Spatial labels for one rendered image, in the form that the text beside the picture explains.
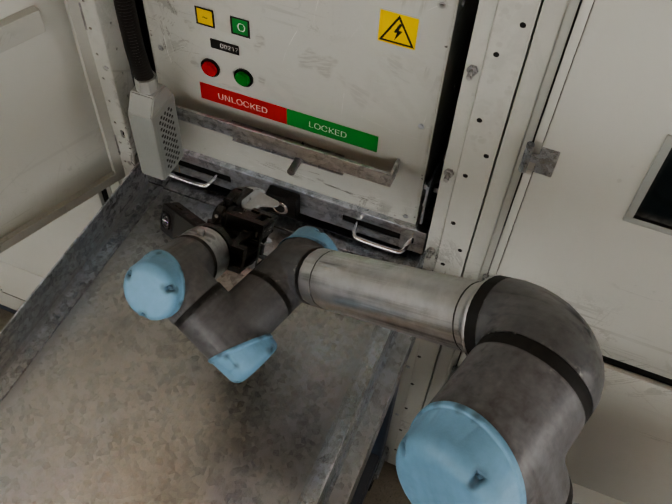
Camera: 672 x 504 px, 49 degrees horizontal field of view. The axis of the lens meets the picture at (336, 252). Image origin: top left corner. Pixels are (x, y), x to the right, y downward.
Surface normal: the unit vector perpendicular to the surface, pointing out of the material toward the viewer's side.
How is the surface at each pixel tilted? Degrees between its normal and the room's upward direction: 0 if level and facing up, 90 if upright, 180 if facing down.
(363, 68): 90
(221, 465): 0
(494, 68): 90
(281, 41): 90
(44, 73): 90
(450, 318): 59
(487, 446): 6
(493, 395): 12
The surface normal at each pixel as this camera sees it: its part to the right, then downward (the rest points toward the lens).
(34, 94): 0.72, 0.57
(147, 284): -0.31, 0.32
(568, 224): -0.38, 0.72
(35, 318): 0.93, 0.32
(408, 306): -0.73, -0.01
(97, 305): 0.04, -0.61
